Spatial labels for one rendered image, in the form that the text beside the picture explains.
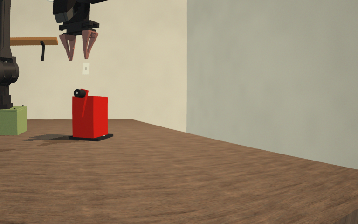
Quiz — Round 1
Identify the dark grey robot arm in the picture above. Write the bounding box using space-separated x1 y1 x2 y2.
0 0 108 109

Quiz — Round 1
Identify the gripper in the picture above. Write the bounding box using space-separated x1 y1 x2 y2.
59 20 99 61

